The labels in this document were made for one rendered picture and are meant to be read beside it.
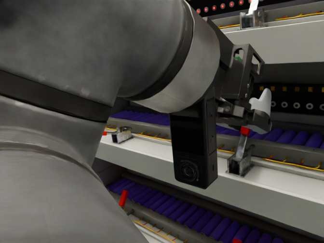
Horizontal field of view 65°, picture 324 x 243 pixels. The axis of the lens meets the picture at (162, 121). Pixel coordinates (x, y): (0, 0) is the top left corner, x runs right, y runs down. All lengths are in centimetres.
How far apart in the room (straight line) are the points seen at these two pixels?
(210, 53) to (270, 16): 24
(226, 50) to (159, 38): 14
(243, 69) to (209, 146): 9
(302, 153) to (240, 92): 17
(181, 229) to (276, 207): 24
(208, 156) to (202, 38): 12
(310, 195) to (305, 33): 19
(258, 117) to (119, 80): 19
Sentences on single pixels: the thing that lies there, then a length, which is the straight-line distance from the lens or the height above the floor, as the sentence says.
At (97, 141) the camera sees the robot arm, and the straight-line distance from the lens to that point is 16.
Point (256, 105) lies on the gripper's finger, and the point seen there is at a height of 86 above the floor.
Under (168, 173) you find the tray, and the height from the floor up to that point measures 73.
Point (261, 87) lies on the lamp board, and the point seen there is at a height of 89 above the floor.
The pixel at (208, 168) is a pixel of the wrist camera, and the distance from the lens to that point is 27.
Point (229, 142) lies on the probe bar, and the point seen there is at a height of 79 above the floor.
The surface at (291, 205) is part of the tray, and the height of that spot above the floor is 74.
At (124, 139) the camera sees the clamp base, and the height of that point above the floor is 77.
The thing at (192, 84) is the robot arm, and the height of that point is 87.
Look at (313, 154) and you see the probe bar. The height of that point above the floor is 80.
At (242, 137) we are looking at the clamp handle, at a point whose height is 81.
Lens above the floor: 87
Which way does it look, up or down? 6 degrees down
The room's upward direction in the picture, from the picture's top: 3 degrees clockwise
